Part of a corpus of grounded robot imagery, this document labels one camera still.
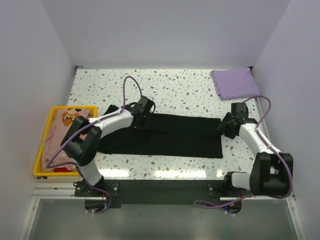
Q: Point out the pink printed t-shirt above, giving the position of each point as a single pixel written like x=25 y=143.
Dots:
x=62 y=120

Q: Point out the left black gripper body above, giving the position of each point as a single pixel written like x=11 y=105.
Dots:
x=143 y=122

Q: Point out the red garment in bin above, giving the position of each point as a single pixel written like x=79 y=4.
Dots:
x=61 y=170

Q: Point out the folded purple t-shirt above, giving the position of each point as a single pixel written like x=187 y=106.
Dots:
x=233 y=84

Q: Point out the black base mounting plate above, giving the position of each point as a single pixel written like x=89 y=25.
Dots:
x=167 y=192

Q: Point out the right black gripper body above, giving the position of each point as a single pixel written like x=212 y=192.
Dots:
x=224 y=127

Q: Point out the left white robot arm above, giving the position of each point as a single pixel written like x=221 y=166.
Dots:
x=82 y=140

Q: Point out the aluminium extrusion rail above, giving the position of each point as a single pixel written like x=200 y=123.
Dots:
x=54 y=189

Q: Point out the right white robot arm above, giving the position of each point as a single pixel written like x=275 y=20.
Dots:
x=272 y=171

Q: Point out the black t-shirt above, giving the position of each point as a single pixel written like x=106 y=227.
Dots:
x=167 y=135

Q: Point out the yellow plastic bin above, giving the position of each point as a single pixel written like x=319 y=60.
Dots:
x=37 y=170

